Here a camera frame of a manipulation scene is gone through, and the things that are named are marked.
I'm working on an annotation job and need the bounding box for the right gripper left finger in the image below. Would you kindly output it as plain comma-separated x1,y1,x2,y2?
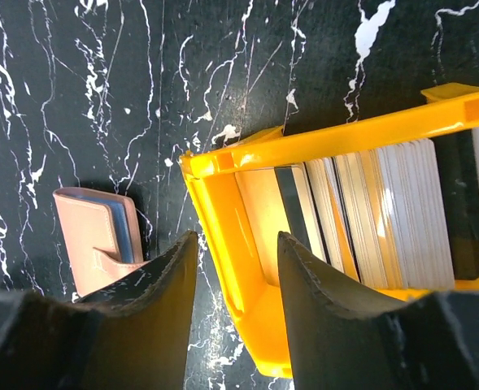
0,231,198,389

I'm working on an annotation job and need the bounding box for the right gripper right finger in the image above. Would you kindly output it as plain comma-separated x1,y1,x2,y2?
277,232,479,389

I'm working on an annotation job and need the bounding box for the stack of cards in box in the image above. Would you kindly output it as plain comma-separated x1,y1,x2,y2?
235,127,479,290

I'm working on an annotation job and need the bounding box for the orange card box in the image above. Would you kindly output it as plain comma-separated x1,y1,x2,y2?
181,83,479,379

